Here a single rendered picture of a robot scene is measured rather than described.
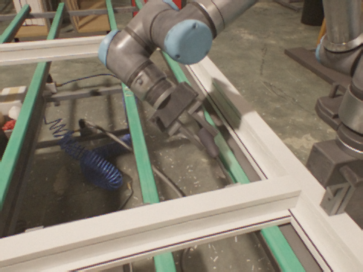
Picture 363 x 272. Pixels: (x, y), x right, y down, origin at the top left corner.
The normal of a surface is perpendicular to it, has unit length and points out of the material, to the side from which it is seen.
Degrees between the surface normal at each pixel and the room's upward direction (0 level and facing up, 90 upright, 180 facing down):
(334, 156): 0
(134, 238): 90
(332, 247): 90
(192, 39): 92
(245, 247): 0
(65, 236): 0
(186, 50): 92
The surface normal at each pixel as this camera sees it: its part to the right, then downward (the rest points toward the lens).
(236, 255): -0.02, -0.79
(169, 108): -0.23, 0.22
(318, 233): -0.97, 0.17
